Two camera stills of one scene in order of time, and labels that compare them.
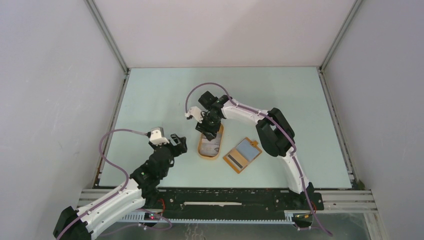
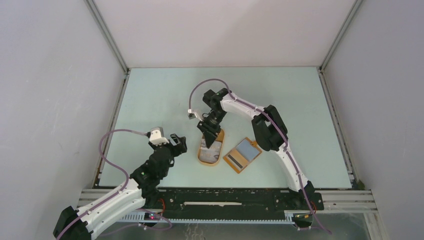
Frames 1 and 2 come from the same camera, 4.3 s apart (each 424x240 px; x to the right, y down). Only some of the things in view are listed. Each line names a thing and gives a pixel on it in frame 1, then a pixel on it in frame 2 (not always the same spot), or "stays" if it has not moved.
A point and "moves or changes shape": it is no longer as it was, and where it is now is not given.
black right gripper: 203,128 stays
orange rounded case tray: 209,150 moves or changes shape
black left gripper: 180,147 stays
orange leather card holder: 242,154 stays
